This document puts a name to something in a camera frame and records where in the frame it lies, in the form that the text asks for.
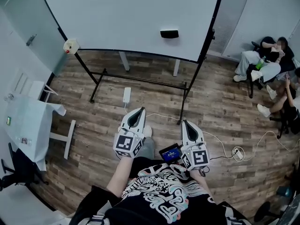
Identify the white box with red button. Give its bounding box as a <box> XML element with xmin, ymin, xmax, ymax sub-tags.
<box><xmin>62</xmin><ymin>38</ymin><xmax>81</xmax><ymax>55</ymax></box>

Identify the black office chair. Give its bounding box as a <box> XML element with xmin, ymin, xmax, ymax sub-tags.
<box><xmin>0</xmin><ymin>142</ymin><xmax>49</xmax><ymax>192</ymax></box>

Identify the person's left forearm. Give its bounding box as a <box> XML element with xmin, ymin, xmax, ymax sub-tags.
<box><xmin>105</xmin><ymin>157</ymin><xmax>135</xmax><ymax>198</ymax></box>

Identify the white whiteboard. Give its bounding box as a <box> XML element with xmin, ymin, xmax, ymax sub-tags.
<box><xmin>37</xmin><ymin>0</ymin><xmax>226</xmax><ymax>124</ymax></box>

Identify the person's grey trouser leg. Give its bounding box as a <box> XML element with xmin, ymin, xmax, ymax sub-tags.
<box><xmin>137</xmin><ymin>136</ymin><xmax>156</xmax><ymax>160</ymax></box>

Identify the green bottle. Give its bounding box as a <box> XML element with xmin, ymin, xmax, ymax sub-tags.
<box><xmin>255</xmin><ymin>55</ymin><xmax>267</xmax><ymax>70</ymax></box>

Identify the person's right forearm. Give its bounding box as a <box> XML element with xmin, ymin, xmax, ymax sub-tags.
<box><xmin>191</xmin><ymin>169</ymin><xmax>215</xmax><ymax>198</ymax></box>

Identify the white folding stand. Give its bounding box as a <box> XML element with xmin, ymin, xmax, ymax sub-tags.
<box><xmin>27</xmin><ymin>80</ymin><xmax>59</xmax><ymax>103</ymax></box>

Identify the table with white cloth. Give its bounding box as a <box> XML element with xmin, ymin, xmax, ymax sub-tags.
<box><xmin>2</xmin><ymin>93</ymin><xmax>77</xmax><ymax>172</ymax></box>

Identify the white power strip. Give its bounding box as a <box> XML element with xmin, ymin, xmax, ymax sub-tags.
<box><xmin>231</xmin><ymin>147</ymin><xmax>245</xmax><ymax>160</ymax></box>

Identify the white table leg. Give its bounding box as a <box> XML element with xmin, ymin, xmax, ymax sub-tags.
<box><xmin>118</xmin><ymin>51</ymin><xmax>131</xmax><ymax>72</ymax></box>
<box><xmin>172</xmin><ymin>59</ymin><xmax>181</xmax><ymax>77</ymax></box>

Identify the person's black printed shirt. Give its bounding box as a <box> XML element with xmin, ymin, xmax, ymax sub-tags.
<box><xmin>69</xmin><ymin>156</ymin><xmax>253</xmax><ymax>225</ymax></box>

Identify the small picture card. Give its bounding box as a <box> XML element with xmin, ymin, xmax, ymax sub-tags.
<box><xmin>20</xmin><ymin>136</ymin><xmax>34</xmax><ymax>147</ymax></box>

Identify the white cable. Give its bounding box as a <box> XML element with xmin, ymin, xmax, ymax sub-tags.
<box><xmin>123</xmin><ymin>101</ymin><xmax>300</xmax><ymax>162</ymax></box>

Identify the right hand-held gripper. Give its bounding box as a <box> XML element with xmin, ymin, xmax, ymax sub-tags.
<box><xmin>180</xmin><ymin>119</ymin><xmax>211</xmax><ymax>173</ymax></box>

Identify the small black screen device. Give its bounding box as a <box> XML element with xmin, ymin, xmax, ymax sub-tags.
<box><xmin>158</xmin><ymin>142</ymin><xmax>183</xmax><ymax>163</ymax></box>

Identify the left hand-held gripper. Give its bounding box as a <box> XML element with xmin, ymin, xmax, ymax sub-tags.
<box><xmin>113</xmin><ymin>106</ymin><xmax>147</xmax><ymax>159</ymax></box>

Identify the black whiteboard eraser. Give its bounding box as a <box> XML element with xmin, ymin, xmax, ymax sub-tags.
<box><xmin>160</xmin><ymin>29</ymin><xmax>180</xmax><ymax>39</ymax></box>

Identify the person's white shoe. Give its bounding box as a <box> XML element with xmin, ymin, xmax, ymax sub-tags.
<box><xmin>142</xmin><ymin>125</ymin><xmax>153</xmax><ymax>138</ymax></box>

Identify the black chair with teal item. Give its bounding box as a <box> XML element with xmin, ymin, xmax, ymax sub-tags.
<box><xmin>254</xmin><ymin>163</ymin><xmax>300</xmax><ymax>225</ymax></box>

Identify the white vented cabinet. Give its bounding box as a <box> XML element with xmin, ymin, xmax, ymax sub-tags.
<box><xmin>208</xmin><ymin>0</ymin><xmax>253</xmax><ymax>56</ymax></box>

